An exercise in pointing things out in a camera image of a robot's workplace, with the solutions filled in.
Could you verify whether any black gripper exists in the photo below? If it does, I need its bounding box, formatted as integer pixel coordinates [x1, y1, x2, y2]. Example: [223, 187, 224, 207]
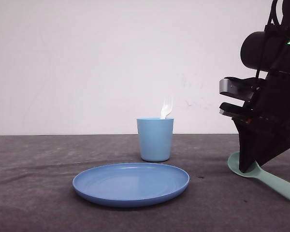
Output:
[220, 71, 290, 173]

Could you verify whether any mint green plastic spoon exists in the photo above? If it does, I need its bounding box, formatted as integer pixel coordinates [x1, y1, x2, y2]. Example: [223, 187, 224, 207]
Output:
[227, 152, 290, 201]

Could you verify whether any white plastic fork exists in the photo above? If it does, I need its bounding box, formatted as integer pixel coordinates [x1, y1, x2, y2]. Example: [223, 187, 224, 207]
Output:
[160, 97, 173, 119]

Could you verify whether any light blue plastic cup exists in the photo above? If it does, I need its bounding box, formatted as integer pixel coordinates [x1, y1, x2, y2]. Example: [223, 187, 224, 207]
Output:
[137, 117, 174, 162]

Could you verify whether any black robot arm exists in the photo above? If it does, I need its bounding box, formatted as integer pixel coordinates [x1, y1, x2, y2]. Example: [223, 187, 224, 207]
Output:
[219, 0, 290, 173]

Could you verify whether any blue plastic plate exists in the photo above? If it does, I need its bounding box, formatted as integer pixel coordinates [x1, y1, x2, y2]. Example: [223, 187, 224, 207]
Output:
[72, 163, 190, 208]

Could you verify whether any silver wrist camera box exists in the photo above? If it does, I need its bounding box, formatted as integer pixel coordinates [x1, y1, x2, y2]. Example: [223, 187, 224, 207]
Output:
[219, 77, 265, 102]

